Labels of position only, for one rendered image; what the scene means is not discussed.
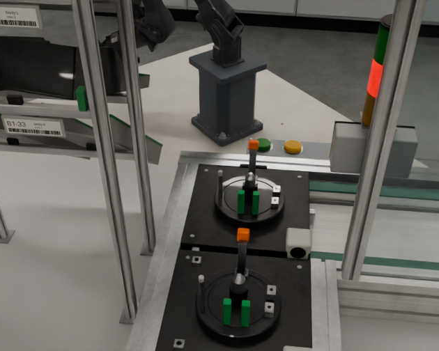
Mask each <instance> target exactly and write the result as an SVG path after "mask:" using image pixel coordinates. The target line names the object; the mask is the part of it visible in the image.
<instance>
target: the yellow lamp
mask: <svg viewBox="0 0 439 351"><path fill-rule="evenodd" d="M375 101H376V98H375V97H373V96H372V95H370V94H369V92H368V91H367V94H366V97H365V101H364V108H363V112H362V122H363V123H364V124H365V125H366V126H367V127H370V124H371V118H372V114H373V108H374V104H375Z"/></svg>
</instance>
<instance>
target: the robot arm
mask: <svg viewBox="0 0 439 351"><path fill-rule="evenodd" d="M194 1H195V3H196V4H197V6H198V9H199V13H198V14H197V15H196V19H197V21H198V22H199V23H200V24H201V25H202V27H203V30H204V31H205V30H207V32H209V34H210V36H211V38H212V41H213V43H214V45H213V56H212V57H211V58H210V59H211V60H212V61H214V62H216V63H217V64H218V65H220V66H222V67H223V68H229V67H231V66H234V65H237V64H239V63H243V62H245V60H244V59H243V58H242V57H241V43H242V37H241V36H239V35H240V34H241V33H242V30H243V29H244V26H245V25H244V24H243V23H242V22H241V21H240V20H239V19H238V17H237V16H236V14H235V11H234V9H233V8H232V7H231V6H230V5H229V4H228V3H227V2H226V1H225V0H194ZM142 2H143V5H144V10H145V13H144V12H143V10H142V8H141V6H140V5H139V4H132V14H133V21H134V25H135V24H136V26H134V34H135V41H136V48H137V49H139V48H141V47H145V46H147V45H148V48H149V49H150V51H151V52H154V51H155V50H156V49H157V48H158V43H163V42H164V41H165V40H166V39H167V38H168V37H169V36H170V35H171V34H172V33H173V32H174V31H175V29H176V23H175V22H174V19H173V17H172V15H171V13H170V11H169V10H168V9H167V7H166V6H165V5H164V4H163V2H162V0H142ZM105 38H106V39H105V40H104V41H103V42H102V43H100V41H98V44H99V47H115V48H116V51H117V52H118V55H119V56H120V58H121V60H122V61H123V59H122V52H121V41H120V36H119V30H118V31H116V32H113V33H112V34H111V35H109V36H106V37H105Z"/></svg>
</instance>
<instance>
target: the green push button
mask: <svg viewBox="0 0 439 351"><path fill-rule="evenodd" d="M257 140H258V141H259V149H258V150H259V151H267V150H269V149H270V148H271V142H270V141H269V140H268V139H264V138H260V139H257Z"/></svg>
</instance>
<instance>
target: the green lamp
mask: <svg viewBox="0 0 439 351"><path fill-rule="evenodd" d="M389 32H390V30H388V29H386V28H384V27H383V26H382V25H381V24H380V25H379V29H378V35H377V40H376V46H375V50H374V54H373V59H374V60H375V62H377V63H378V64H380V65H383V60H384V56H385V50H386V47H387V40H388V36H389Z"/></svg>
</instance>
